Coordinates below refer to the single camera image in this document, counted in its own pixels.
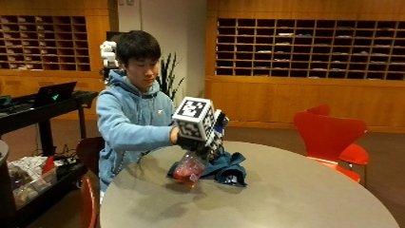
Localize dark blue cloth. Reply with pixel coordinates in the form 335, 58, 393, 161
165, 148, 249, 188

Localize white cube with black markers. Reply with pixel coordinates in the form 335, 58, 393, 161
171, 96, 219, 143

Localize person in light blue hoodie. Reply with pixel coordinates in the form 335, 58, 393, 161
95, 29, 184, 203

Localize green leafy plant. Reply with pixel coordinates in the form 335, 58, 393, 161
157, 51, 187, 103

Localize red chair with wide back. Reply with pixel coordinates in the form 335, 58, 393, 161
292, 111, 368, 184

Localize dark red chair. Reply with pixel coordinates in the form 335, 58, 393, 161
75, 136, 107, 179

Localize red chair with thin edge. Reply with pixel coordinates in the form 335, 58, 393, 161
79, 175, 101, 228

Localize white jointed device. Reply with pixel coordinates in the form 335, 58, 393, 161
99, 40, 120, 69

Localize large wooden pigeonhole shelf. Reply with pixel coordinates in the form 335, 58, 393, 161
215, 17, 405, 82

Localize black cart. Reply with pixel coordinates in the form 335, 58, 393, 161
0, 89, 100, 224

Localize black laptop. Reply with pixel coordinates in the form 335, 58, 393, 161
32, 81, 79, 109

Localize clear plastic bin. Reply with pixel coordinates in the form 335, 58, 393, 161
7, 156, 59, 209

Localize small wooden pigeonhole shelf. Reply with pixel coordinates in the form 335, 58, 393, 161
0, 13, 92, 72

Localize black cables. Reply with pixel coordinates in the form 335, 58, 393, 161
53, 143, 84, 169

